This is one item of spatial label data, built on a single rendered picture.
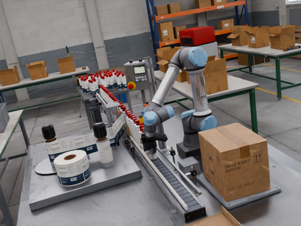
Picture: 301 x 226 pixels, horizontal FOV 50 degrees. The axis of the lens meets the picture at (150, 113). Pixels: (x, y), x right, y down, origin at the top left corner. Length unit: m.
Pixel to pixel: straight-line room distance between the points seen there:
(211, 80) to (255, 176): 2.20
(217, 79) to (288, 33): 2.60
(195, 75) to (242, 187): 0.71
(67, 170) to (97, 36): 7.84
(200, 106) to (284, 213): 0.78
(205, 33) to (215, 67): 3.96
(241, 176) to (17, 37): 8.64
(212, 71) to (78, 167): 2.18
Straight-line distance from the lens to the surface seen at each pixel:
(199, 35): 7.58
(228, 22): 9.96
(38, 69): 7.61
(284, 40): 6.12
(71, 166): 2.00
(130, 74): 2.24
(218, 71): 3.79
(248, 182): 1.69
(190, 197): 1.69
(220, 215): 1.64
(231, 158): 1.59
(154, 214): 1.71
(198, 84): 1.99
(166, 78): 2.03
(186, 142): 2.20
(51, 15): 9.67
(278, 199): 1.74
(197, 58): 1.94
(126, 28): 9.80
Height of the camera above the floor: 1.79
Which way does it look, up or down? 17 degrees down
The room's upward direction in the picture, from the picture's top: 10 degrees counter-clockwise
